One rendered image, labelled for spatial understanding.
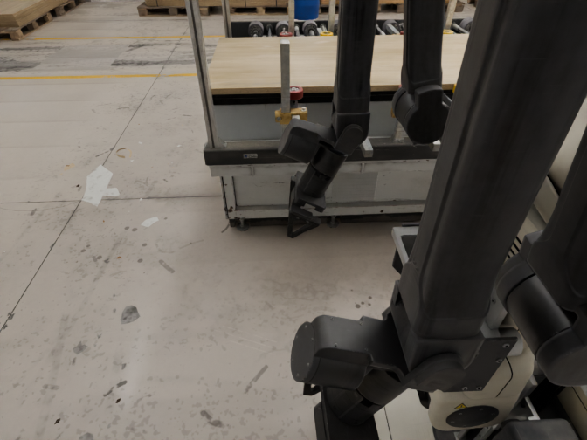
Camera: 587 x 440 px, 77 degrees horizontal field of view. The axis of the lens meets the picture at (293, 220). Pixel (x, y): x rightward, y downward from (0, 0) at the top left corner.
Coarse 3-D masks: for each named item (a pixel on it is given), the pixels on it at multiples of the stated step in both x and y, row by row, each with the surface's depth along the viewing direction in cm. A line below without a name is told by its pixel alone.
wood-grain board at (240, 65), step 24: (216, 48) 206; (240, 48) 206; (264, 48) 206; (312, 48) 206; (336, 48) 206; (384, 48) 206; (456, 48) 206; (216, 72) 177; (240, 72) 177; (264, 72) 177; (312, 72) 177; (384, 72) 177; (456, 72) 177
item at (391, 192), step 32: (224, 96) 171; (256, 96) 172; (320, 96) 173; (384, 96) 175; (448, 96) 176; (224, 128) 181; (256, 128) 182; (384, 128) 186; (224, 192) 207; (256, 192) 211; (288, 192) 212; (352, 192) 214; (384, 192) 216; (416, 192) 217; (256, 224) 226
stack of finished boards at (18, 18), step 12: (0, 0) 593; (12, 0) 593; (24, 0) 593; (36, 0) 593; (48, 0) 611; (60, 0) 648; (0, 12) 528; (12, 12) 528; (24, 12) 547; (36, 12) 575; (0, 24) 529; (12, 24) 530
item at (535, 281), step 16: (528, 288) 34; (544, 288) 33; (512, 304) 35; (528, 304) 33; (544, 304) 32; (528, 320) 33; (544, 320) 32; (560, 320) 31; (528, 336) 33; (544, 336) 31
